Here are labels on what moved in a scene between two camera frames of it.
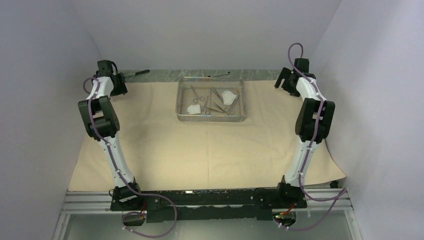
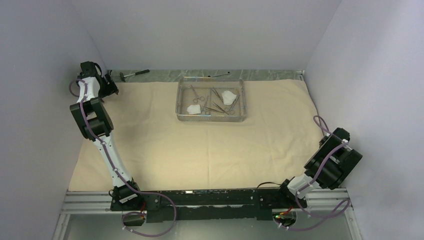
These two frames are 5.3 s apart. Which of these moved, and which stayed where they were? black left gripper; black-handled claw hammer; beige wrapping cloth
Moved: black left gripper
Stayed: beige wrapping cloth; black-handled claw hammer
